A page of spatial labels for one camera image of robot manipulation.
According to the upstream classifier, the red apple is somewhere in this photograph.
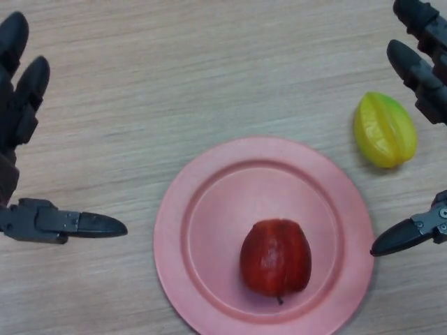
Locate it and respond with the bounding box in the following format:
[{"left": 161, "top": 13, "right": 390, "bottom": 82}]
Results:
[{"left": 239, "top": 218, "right": 312, "bottom": 305}]

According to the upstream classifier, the pink round plate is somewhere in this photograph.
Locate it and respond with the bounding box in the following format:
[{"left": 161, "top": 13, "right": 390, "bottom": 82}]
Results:
[{"left": 152, "top": 136, "right": 376, "bottom": 335}]

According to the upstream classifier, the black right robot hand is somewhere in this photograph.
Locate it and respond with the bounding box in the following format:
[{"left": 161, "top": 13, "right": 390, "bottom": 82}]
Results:
[{"left": 369, "top": 0, "right": 447, "bottom": 258}]

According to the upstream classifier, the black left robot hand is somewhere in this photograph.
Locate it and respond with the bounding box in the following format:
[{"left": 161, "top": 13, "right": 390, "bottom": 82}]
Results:
[{"left": 0, "top": 11, "right": 129, "bottom": 245}]

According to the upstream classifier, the yellow green starfruit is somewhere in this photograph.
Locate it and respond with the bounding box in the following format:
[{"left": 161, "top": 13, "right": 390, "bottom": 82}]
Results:
[{"left": 353, "top": 91, "right": 418, "bottom": 169}]

